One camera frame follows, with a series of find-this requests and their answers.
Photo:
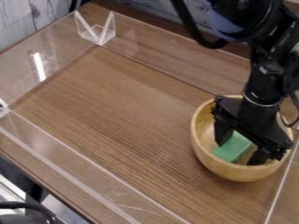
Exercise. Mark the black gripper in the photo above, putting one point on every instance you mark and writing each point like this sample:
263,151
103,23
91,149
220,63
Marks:
255,122

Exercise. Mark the green rectangular block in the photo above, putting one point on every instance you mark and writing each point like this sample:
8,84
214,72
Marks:
234,149

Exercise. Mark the brown wooden bowl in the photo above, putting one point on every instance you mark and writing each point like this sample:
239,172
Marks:
203,143

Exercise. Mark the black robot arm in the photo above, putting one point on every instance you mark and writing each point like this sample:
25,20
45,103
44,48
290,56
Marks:
267,26

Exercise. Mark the clear acrylic tray wall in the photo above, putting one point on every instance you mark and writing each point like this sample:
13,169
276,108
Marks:
81,182

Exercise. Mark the clear acrylic corner bracket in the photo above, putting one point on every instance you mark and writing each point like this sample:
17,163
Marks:
99,34

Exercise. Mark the black metal table frame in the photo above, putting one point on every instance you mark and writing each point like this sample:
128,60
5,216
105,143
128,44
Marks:
37,214

